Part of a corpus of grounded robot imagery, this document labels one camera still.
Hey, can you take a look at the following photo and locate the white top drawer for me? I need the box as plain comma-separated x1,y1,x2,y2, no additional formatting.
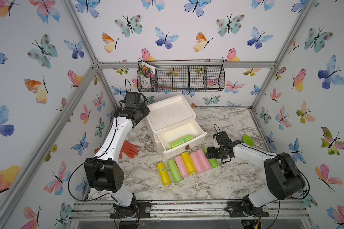
153,121,207,159

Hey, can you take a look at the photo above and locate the green trash bag roll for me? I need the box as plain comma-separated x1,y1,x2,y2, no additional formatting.
169,135,194,148
167,159,183,183
203,148,219,169

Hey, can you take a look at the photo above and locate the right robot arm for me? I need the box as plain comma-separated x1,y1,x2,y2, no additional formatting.
206,141,306,212

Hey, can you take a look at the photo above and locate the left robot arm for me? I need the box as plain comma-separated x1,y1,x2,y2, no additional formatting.
84,102,150,207

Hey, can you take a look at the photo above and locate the pink trash bag roll right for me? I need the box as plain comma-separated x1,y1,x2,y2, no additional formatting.
196,149,212,171

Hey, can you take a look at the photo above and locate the pink trash bag roll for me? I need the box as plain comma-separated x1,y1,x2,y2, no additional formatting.
190,152,205,174
196,149,212,171
174,156,189,179

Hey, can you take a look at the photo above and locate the pink trash bag roll middle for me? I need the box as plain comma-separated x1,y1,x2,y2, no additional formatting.
190,152,205,174

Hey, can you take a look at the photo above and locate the white three-drawer cabinet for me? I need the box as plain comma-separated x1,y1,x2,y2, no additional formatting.
146,95,206,158

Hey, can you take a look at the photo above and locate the yellow trash bag roll middle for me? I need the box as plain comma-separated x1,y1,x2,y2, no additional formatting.
181,152,197,175

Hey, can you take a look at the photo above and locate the yellow trash bag roll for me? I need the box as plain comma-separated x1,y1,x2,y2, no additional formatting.
181,152,197,175
157,162,171,186

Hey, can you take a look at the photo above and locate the pink trash bag roll left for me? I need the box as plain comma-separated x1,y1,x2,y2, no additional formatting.
174,156,189,179

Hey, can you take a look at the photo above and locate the yellow trash bag roll left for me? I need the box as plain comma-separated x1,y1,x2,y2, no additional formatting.
157,162,171,186

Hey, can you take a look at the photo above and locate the red work glove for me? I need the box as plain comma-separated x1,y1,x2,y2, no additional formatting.
118,140,140,159

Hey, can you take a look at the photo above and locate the seed packet in basket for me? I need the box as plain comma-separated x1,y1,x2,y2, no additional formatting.
139,61,156,89

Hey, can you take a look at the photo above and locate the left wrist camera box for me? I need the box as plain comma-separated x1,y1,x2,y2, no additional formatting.
124,92,145,106

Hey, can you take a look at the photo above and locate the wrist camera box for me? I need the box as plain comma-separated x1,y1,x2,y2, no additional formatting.
213,131,232,148
124,92,145,106

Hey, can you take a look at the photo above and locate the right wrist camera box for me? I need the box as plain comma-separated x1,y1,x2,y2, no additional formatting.
213,131,232,148

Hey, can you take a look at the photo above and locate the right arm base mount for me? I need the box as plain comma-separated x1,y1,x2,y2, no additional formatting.
224,195,269,218

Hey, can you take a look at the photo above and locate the black wire wall basket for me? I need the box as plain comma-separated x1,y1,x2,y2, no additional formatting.
137,59,225,93

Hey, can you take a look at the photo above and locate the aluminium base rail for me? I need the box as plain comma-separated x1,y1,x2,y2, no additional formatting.
69,199,309,221

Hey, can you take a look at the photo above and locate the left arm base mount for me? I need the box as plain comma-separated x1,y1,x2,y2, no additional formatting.
110,194,152,219

